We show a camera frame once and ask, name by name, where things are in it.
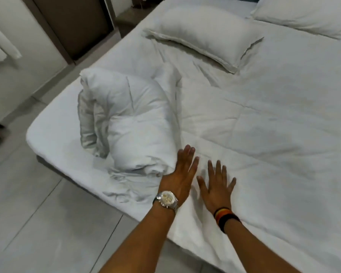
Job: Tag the silver wristwatch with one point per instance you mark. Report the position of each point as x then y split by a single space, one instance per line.
167 198

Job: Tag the person's right thumb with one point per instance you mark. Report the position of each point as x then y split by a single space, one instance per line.
202 185

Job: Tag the bed with white sheet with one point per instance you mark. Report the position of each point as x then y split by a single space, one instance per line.
59 125

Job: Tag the person's left forearm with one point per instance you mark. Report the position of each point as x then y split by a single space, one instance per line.
139 241

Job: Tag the white hanging towel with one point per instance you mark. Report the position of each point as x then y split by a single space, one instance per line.
0 45

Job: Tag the striped red yellow wristband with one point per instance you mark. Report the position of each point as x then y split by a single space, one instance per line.
222 212

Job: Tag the person's right middle finger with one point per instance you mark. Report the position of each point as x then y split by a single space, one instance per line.
219 176

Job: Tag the white pillow with flanged edge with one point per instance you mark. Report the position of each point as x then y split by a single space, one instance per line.
204 34

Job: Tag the black wristband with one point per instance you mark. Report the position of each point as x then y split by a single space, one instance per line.
228 220

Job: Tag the white duvet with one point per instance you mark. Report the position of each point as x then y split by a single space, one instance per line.
130 110

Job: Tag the person's left fingers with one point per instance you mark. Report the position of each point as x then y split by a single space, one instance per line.
189 162

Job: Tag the person's right forearm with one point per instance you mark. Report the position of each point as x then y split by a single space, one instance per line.
258 250

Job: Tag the brown wardrobe door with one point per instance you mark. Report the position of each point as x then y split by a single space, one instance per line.
74 22

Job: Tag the white wardrobe door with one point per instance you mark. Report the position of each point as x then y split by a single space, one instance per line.
31 76

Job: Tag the person's right little finger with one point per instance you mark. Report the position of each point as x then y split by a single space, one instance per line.
232 187

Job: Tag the person's left hand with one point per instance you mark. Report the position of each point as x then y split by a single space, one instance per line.
177 179

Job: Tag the person's right hand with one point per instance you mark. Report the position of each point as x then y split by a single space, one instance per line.
217 193

